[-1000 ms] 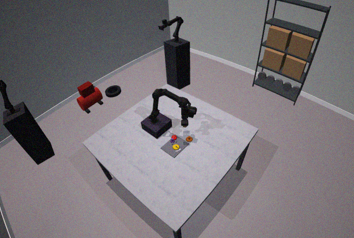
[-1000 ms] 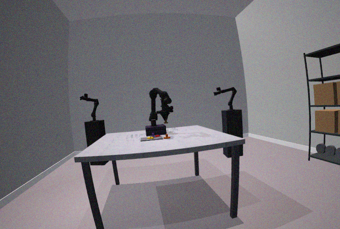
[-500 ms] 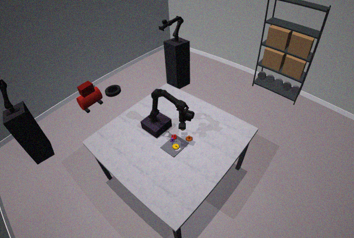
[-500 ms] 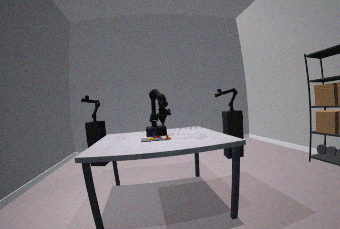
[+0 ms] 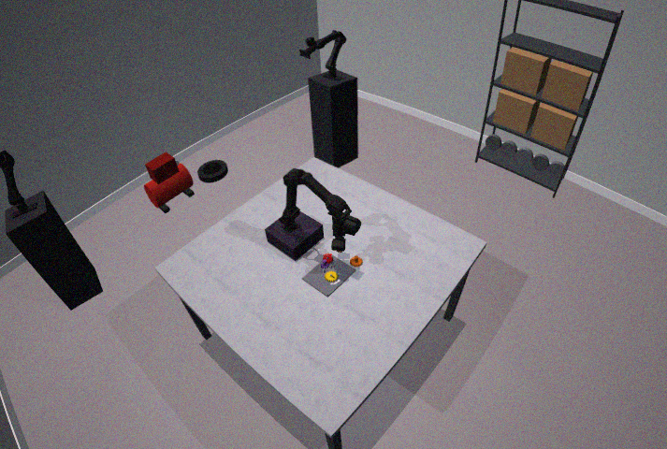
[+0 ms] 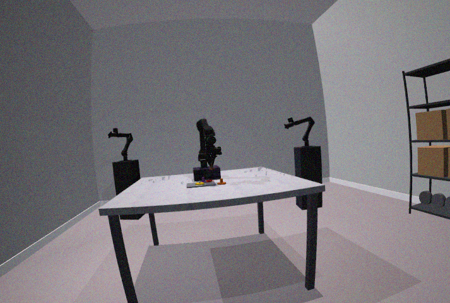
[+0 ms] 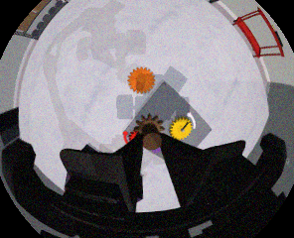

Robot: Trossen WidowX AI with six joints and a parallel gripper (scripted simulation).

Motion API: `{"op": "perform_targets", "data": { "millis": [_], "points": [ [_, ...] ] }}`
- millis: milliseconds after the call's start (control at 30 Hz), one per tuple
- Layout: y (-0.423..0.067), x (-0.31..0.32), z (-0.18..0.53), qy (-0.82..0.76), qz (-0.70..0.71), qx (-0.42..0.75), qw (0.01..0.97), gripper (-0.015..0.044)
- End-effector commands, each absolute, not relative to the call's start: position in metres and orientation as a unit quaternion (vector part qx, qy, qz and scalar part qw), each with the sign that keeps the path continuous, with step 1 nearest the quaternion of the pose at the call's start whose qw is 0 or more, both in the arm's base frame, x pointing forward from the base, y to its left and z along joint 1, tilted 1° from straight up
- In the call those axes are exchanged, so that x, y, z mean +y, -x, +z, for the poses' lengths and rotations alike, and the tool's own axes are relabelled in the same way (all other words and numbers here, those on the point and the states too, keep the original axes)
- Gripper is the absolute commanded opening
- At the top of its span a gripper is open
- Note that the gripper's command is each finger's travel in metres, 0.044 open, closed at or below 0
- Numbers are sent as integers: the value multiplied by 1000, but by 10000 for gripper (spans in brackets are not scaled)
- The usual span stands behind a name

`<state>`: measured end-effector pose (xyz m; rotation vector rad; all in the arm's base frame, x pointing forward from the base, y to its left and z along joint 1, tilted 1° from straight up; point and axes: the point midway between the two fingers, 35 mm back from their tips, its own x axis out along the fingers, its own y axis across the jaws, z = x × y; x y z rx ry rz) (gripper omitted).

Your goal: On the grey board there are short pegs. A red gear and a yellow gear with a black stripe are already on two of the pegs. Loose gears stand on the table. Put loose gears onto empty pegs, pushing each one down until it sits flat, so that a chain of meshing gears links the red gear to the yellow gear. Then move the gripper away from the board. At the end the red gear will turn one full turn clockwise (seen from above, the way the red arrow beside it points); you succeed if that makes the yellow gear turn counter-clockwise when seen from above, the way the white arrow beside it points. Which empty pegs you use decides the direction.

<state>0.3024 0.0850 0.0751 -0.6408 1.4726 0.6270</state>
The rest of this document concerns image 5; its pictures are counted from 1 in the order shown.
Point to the orange gear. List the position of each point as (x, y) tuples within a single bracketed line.
[(355, 262)]

